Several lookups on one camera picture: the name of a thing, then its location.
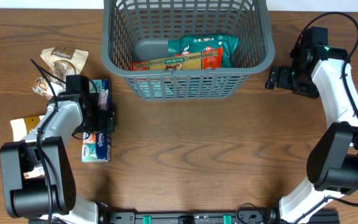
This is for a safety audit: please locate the Kleenex tissue multipack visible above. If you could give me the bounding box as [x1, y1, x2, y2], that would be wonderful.
[81, 79, 112, 163]

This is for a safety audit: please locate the beige cookie bag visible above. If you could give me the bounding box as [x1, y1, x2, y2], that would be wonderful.
[32, 47, 89, 100]

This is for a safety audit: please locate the beige snack bag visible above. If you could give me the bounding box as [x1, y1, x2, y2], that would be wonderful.
[10, 115, 45, 179]

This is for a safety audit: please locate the red San Remo spaghetti pack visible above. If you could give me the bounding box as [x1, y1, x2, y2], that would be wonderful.
[131, 47, 223, 71]

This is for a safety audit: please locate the green Nescafe coffee bag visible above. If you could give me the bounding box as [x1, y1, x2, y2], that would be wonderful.
[168, 34, 239, 68]

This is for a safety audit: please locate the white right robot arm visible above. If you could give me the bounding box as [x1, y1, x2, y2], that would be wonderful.
[265, 27, 358, 223]

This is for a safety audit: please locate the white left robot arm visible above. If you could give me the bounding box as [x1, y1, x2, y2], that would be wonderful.
[0, 75, 114, 223]

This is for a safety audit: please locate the grey plastic basket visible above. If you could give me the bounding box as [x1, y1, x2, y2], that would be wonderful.
[101, 0, 275, 100]

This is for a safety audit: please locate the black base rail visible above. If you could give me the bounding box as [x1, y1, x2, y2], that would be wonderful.
[28, 210, 341, 224]

